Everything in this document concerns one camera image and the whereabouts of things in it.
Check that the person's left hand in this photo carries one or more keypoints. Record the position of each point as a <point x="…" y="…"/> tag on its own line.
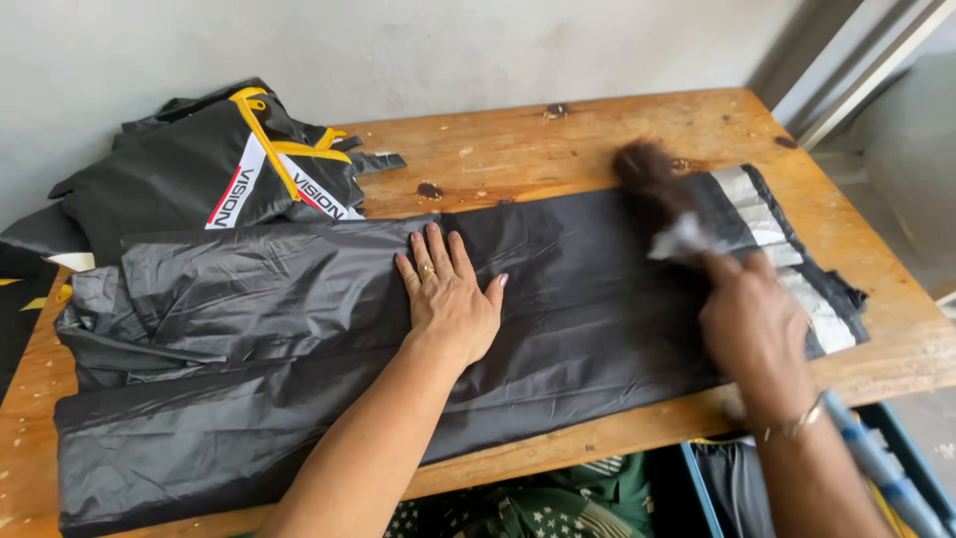
<point x="448" y="306"/>

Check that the person's right hand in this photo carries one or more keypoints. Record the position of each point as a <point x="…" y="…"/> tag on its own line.
<point x="754" y="336"/>

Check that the person's right fingers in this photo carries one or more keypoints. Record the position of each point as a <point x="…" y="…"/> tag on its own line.
<point x="736" y="270"/>

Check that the dark brown brush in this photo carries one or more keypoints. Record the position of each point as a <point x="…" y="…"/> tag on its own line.
<point x="653" y="183"/>

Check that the black rain garment grey stripes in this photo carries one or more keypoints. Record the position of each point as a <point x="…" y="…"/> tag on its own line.
<point x="299" y="336"/>

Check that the blue plastic crate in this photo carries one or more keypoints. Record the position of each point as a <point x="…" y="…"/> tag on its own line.
<point x="698" y="486"/>

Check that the grey folded garment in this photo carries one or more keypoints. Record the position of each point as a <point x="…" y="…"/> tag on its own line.
<point x="736" y="489"/>

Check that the green star print dress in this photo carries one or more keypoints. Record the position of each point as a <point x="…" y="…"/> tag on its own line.
<point x="567" y="500"/>

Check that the heap of black yellow-trimmed garments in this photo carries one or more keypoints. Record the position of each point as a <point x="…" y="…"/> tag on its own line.
<point x="202" y="164"/>

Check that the black garment with yellow marks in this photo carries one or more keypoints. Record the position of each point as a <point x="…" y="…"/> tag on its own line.
<point x="19" y="314"/>

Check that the white window frame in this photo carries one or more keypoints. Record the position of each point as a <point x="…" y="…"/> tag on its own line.
<point x="851" y="67"/>

